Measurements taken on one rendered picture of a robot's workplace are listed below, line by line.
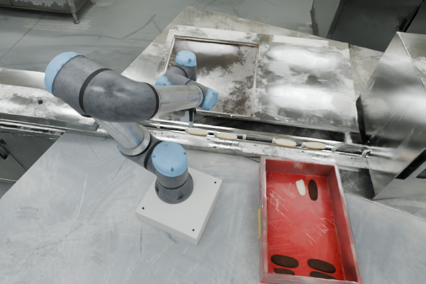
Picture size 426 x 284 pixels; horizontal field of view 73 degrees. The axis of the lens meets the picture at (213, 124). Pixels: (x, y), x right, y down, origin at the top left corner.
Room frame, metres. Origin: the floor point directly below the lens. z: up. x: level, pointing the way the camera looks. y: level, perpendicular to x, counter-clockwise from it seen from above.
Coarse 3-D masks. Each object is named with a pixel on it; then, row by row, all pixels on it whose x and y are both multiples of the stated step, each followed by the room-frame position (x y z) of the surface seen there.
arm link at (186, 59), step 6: (180, 54) 0.87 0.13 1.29; (186, 54) 0.87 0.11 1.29; (192, 54) 0.87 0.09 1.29; (180, 60) 0.83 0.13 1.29; (186, 60) 0.83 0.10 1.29; (192, 60) 0.84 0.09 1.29; (180, 66) 0.82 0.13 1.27; (186, 66) 0.82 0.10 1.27; (192, 66) 0.83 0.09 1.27; (186, 72) 0.81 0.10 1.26; (192, 72) 0.83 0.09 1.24; (192, 78) 0.83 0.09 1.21
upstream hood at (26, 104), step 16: (0, 96) 0.96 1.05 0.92; (16, 96) 0.97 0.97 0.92; (32, 96) 0.97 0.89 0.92; (48, 96) 0.98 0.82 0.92; (0, 112) 0.86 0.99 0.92; (16, 112) 0.87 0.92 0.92; (32, 112) 0.87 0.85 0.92; (48, 112) 0.88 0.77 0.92; (64, 112) 0.88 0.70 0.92; (80, 128) 0.83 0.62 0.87; (96, 128) 0.83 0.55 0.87
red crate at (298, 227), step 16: (272, 176) 0.64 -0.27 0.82; (288, 176) 0.65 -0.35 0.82; (304, 176) 0.65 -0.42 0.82; (320, 176) 0.66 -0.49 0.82; (272, 192) 0.57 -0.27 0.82; (288, 192) 0.57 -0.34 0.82; (320, 192) 0.58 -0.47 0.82; (272, 208) 0.50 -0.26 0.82; (288, 208) 0.50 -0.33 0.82; (304, 208) 0.50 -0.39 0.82; (320, 208) 0.51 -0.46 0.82; (272, 224) 0.43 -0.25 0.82; (288, 224) 0.43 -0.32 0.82; (304, 224) 0.43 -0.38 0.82; (320, 224) 0.44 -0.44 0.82; (272, 240) 0.37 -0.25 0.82; (288, 240) 0.37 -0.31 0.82; (304, 240) 0.37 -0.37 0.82; (320, 240) 0.38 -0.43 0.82; (336, 240) 0.38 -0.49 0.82; (288, 256) 0.31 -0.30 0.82; (304, 256) 0.32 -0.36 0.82; (320, 256) 0.32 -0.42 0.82; (336, 256) 0.32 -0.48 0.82; (272, 272) 0.26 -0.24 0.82; (304, 272) 0.26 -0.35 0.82; (336, 272) 0.27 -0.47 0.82
